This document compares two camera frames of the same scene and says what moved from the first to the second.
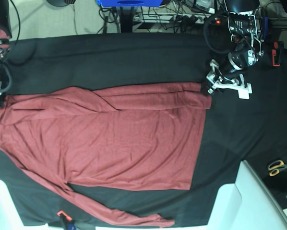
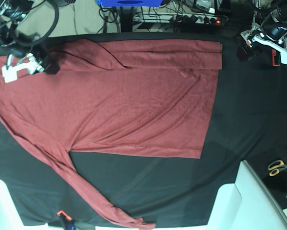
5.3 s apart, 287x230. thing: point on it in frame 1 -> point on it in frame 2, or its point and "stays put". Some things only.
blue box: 130,3 stays put
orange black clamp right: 277,53 stays put
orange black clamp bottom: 68,224 stays put
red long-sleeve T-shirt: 139,136 -> 151,97
